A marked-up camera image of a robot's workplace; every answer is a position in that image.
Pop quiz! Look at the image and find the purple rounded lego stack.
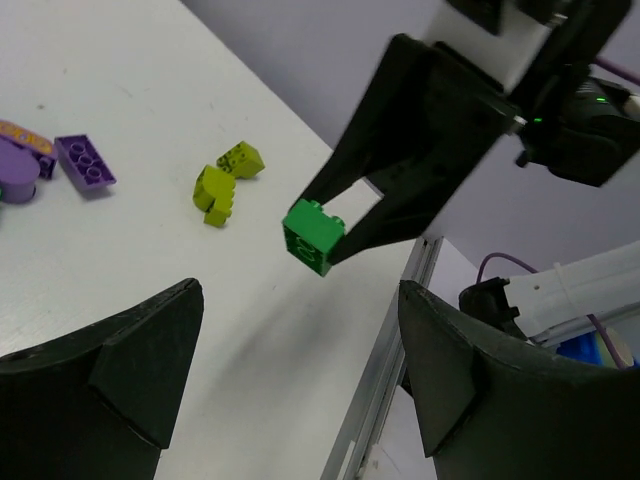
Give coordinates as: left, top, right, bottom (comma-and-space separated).
1, 120, 58, 204

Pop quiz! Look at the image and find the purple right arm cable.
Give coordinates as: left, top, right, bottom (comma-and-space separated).
474, 54, 640, 369

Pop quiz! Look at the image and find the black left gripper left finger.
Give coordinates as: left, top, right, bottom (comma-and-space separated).
1, 278, 204, 479

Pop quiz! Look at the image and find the blue plastic bin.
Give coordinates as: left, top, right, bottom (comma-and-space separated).
556, 328, 639, 368

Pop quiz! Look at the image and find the lime lego brick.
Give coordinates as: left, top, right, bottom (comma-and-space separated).
192, 165, 236, 228
216, 141, 265, 179

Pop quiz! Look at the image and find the purple flat lego brick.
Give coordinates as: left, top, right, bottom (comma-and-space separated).
54, 135, 117, 193

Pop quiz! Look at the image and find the lime lego brick right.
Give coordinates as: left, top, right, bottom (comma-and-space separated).
216, 141, 265, 179

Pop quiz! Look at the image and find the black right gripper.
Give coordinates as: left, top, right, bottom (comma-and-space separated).
509, 1, 639, 187

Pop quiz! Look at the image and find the aluminium table edge rail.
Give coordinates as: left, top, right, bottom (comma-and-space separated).
319, 237, 444, 480

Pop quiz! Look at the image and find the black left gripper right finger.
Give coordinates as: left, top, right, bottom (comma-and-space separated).
398, 281, 639, 479

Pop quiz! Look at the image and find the lime lego brick left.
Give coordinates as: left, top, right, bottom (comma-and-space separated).
192, 165, 236, 228

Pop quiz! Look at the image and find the green square brick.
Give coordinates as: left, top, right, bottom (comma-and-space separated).
282, 199, 345, 277

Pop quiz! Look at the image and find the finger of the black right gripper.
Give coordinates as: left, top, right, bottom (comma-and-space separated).
329, 145, 492, 265
301, 34, 519, 203

